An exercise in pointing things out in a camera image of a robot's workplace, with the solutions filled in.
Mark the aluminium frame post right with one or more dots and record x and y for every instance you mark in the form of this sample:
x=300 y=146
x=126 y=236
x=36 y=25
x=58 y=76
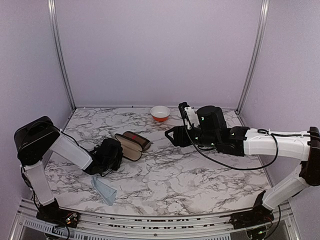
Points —
x=261 y=28

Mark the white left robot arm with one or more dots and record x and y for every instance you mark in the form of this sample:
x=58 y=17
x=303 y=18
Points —
x=39 y=140

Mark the white bowl orange outside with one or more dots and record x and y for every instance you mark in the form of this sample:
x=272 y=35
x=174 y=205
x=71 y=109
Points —
x=160 y=113

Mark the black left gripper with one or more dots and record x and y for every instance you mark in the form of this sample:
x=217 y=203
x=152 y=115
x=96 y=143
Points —
x=120 y=154

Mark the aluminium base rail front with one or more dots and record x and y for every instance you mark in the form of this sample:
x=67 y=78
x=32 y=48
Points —
x=104 y=226

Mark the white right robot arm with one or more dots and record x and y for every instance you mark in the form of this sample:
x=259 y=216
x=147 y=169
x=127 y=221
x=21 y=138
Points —
x=206 y=127

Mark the light blue cleaning cloth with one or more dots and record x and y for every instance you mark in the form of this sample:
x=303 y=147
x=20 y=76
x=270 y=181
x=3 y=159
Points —
x=107 y=193

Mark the aluminium frame post left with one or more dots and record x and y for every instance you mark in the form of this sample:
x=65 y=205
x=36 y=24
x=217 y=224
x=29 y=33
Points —
x=59 y=53

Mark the aluminium frame post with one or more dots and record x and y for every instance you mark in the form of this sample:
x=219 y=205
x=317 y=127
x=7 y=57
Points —
x=261 y=28
x=59 y=53

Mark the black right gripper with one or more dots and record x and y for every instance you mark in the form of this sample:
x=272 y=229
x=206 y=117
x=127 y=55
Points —
x=180 y=134

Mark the black woven glasses case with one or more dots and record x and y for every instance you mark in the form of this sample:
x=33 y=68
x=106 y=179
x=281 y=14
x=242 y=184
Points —
x=131 y=149

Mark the brown striped glasses case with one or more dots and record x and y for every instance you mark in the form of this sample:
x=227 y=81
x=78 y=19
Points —
x=144 y=142

